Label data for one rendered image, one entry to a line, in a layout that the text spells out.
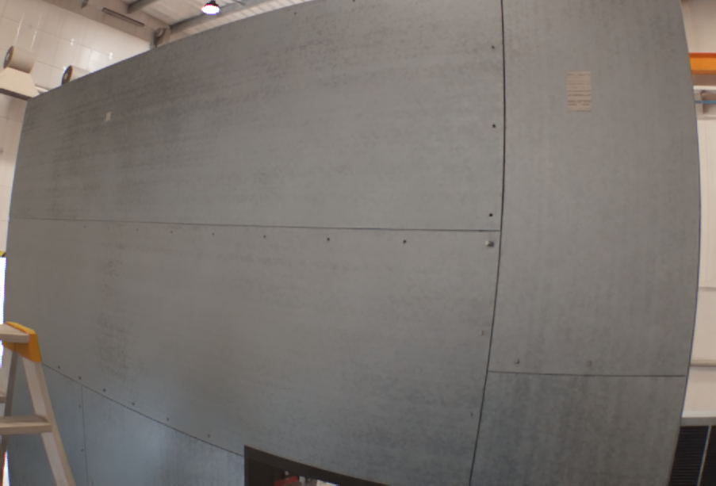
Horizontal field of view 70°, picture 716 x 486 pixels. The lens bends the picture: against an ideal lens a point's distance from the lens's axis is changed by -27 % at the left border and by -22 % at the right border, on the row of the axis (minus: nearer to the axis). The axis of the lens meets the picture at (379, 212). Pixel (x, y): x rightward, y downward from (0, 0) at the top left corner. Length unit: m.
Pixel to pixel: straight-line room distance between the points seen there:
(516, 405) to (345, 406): 0.37
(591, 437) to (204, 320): 0.96
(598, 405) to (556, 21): 0.73
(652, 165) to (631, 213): 0.10
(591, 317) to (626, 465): 0.30
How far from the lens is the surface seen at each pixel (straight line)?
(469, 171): 1.21
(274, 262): 1.41
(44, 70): 12.08
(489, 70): 1.25
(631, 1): 1.24
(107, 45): 13.01
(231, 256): 1.50
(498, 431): 1.17
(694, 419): 5.62
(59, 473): 1.55
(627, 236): 1.10
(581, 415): 1.12
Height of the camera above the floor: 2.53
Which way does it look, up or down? 7 degrees up
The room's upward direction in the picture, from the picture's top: 5 degrees clockwise
